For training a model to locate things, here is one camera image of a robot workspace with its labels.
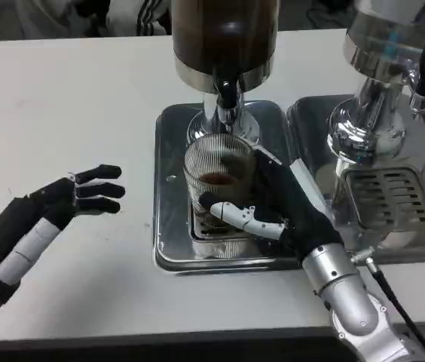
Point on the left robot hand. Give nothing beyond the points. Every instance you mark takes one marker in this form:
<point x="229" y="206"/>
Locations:
<point x="39" y="215"/>

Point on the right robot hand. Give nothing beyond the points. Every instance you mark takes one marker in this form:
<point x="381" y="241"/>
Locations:
<point x="295" y="211"/>

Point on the clear ribbed glass cup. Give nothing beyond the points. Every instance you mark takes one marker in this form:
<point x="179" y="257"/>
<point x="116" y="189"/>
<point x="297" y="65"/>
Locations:
<point x="212" y="158"/>

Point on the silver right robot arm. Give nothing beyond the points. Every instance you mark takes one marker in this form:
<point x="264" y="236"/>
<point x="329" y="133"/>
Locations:
<point x="344" y="290"/>

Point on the steel drip tray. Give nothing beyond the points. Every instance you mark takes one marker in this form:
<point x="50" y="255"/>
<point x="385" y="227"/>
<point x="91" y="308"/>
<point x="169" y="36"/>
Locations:
<point x="171" y="226"/>
<point x="310" y="124"/>

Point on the black tap lever short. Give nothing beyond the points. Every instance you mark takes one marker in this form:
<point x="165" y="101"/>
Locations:
<point x="227" y="92"/>

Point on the drink dispenser with dark drink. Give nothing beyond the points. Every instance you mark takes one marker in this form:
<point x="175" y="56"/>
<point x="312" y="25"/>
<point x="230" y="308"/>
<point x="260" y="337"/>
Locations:
<point x="224" y="30"/>

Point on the chrome drink dispenser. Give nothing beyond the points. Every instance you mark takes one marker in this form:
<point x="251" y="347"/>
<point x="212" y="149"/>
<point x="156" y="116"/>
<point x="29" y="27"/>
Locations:
<point x="382" y="34"/>

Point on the person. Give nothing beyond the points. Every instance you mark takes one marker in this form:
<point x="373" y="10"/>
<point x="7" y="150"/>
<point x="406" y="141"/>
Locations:
<point x="129" y="17"/>

